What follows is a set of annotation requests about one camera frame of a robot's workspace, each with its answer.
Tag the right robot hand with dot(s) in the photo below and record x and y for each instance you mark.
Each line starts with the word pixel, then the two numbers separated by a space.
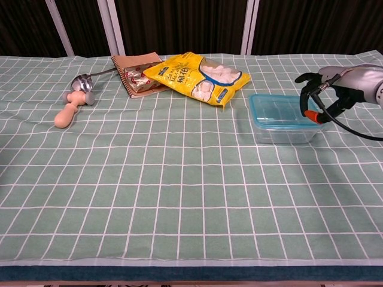
pixel 359 79

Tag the blue plastic lid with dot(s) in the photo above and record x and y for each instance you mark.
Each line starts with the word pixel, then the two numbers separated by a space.
pixel 269 110

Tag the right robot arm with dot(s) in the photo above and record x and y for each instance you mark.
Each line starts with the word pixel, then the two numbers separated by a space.
pixel 380 95

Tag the clear plastic container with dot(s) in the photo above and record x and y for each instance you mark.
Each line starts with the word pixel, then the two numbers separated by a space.
pixel 278 137

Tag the yellow marshmallow bag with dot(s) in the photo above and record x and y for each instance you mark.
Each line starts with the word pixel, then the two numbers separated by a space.
pixel 179 77

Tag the black pleated curtain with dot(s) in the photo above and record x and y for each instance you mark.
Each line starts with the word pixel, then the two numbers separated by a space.
pixel 179 24

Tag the silver red snack packet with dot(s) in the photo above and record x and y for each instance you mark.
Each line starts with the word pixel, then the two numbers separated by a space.
pixel 134 79

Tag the dark teal under cloth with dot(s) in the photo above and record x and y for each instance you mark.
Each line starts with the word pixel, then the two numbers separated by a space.
pixel 191 273

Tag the metal soup ladle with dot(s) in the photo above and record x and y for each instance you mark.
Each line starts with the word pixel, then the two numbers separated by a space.
pixel 80 83

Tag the green checked tablecloth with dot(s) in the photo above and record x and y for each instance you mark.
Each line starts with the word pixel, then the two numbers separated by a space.
pixel 89 179

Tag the wide white frame post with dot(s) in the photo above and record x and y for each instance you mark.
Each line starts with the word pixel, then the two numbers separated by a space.
pixel 112 30

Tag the slanted white frame post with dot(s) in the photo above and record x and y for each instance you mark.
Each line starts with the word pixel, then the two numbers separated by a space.
pixel 60 30

